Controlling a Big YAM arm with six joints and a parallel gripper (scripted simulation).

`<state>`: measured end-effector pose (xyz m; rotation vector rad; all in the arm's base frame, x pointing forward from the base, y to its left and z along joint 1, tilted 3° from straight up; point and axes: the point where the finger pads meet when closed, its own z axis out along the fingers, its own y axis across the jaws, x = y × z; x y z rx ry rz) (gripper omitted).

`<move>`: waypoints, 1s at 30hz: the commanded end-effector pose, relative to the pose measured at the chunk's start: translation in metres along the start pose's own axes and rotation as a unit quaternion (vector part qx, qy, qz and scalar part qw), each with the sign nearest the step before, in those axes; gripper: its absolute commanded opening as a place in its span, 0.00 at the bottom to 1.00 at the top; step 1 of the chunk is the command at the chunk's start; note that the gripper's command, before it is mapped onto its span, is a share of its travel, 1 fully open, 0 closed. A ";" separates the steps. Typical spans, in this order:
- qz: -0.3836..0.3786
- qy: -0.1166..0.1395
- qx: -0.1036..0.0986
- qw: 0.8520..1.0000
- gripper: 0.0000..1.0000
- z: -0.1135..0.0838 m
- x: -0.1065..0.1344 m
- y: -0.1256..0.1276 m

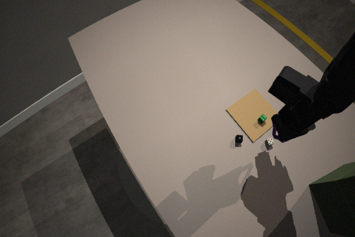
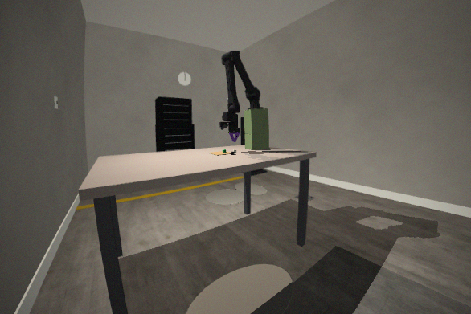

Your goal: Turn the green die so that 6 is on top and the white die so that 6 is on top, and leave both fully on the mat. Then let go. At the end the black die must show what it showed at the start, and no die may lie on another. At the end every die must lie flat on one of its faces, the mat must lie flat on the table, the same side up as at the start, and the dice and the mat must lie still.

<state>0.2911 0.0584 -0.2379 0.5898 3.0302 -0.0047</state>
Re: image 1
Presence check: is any green die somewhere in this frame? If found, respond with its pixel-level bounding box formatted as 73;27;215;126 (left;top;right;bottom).
258;114;267;124

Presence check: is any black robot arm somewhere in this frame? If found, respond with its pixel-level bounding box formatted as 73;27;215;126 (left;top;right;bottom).
268;32;355;125

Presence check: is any tan mat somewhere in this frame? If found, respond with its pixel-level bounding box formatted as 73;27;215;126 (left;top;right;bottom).
226;89;277;142

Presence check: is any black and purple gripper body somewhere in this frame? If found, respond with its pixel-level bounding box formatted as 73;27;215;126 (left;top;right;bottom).
271;106;316;141

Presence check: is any black die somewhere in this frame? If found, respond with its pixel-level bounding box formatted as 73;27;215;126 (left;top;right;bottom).
235;135;243;143

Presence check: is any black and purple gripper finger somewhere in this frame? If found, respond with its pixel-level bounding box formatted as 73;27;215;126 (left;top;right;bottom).
272;124;286;142

